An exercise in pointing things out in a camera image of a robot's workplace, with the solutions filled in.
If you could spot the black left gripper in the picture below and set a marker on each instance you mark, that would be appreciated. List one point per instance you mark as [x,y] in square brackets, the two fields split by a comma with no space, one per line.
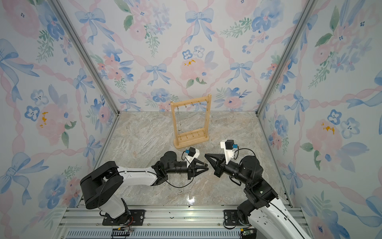
[192,171]

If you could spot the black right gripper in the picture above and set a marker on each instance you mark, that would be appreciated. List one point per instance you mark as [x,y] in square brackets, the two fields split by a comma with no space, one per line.
[219,167]

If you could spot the wooden jewelry display stand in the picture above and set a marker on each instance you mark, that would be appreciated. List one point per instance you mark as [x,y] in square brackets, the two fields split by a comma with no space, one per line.
[196,136]

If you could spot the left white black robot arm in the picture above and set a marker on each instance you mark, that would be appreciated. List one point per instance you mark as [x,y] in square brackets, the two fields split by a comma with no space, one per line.
[99,187]

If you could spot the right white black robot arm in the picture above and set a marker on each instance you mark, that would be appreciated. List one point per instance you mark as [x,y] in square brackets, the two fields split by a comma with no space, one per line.
[263,209]

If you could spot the green circuit board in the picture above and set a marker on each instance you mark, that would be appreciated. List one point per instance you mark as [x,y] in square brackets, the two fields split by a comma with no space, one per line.
[248,233]

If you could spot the right aluminium corner profile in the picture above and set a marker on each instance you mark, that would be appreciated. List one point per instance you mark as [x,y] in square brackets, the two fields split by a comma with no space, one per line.
[297,32]

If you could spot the aluminium corner profile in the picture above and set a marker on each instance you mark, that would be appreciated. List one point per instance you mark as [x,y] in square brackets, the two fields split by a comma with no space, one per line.
[297,32]
[80,48]

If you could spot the left aluminium corner profile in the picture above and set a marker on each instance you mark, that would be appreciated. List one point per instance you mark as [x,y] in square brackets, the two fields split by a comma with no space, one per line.
[80,48]

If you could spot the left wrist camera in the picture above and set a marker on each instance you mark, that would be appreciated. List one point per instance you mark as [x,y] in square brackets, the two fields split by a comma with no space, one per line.
[191,155]

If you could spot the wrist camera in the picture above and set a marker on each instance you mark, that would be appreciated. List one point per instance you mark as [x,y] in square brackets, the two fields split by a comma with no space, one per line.
[229,148]
[191,155]

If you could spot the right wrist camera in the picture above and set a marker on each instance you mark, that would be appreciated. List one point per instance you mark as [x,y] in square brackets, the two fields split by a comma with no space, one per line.
[229,148]

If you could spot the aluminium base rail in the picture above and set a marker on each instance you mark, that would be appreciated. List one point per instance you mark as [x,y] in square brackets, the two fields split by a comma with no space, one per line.
[162,222]

